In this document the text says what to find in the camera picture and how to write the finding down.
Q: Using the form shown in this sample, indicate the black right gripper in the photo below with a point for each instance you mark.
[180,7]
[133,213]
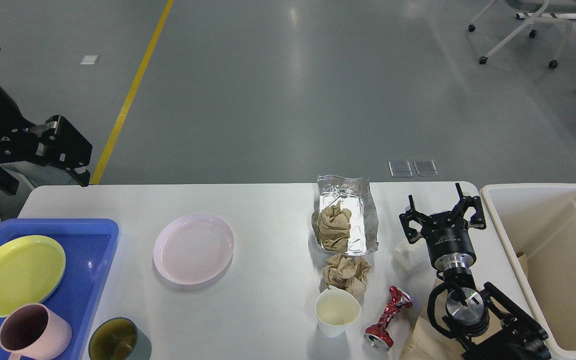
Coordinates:
[449,241]

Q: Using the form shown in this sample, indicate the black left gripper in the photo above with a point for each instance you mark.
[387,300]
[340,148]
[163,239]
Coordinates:
[56,143]

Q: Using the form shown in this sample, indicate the pink mug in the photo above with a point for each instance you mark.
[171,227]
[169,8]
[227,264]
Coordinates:
[35,332]

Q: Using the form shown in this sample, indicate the pink plate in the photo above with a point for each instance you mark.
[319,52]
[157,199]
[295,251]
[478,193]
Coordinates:
[193,249]

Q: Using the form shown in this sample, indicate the grey green cup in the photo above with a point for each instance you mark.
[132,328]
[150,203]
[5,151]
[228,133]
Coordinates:
[119,338]

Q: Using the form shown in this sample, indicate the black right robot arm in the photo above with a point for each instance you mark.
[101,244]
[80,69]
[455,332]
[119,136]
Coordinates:
[486,323]

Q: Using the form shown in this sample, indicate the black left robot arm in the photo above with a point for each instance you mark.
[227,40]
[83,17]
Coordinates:
[55,143]

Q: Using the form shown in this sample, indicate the right floor socket plate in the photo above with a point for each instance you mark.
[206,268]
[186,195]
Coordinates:
[425,168]

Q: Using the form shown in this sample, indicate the floor socket plate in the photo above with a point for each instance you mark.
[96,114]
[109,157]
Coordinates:
[400,169]
[425,168]

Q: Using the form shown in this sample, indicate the left floor socket plate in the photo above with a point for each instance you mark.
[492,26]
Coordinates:
[400,169]

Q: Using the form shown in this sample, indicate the aluminium foil container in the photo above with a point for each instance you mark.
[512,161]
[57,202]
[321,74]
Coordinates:
[355,195]

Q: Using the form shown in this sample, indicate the crumpled brown paper ball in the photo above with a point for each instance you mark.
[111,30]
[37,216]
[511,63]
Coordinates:
[347,273]

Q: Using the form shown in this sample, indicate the crumpled brown paper in foil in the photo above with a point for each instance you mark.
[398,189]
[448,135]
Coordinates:
[331,227]

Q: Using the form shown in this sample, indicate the beige plastic bin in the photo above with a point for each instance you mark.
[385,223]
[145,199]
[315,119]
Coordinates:
[536,223]

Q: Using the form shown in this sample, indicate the blue plastic tray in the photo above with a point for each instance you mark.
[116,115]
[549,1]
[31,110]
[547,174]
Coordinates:
[90,246]

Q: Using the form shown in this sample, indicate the yellow plate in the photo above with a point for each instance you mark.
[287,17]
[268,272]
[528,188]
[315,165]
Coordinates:
[31,269]

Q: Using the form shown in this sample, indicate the white floor marker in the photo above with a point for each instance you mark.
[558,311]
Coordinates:
[89,60]

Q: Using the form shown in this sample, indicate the brown paper bag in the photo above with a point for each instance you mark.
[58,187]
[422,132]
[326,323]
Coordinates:
[425,343]

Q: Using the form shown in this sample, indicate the crushed red can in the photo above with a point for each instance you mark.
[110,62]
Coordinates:
[377,334]

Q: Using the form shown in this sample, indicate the white paper cup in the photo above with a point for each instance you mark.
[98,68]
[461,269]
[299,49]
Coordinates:
[335,309]

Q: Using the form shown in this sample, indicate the white chair base bar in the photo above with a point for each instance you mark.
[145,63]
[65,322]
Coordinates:
[568,16]

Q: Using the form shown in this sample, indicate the white office chair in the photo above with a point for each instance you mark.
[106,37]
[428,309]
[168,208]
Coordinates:
[537,7]

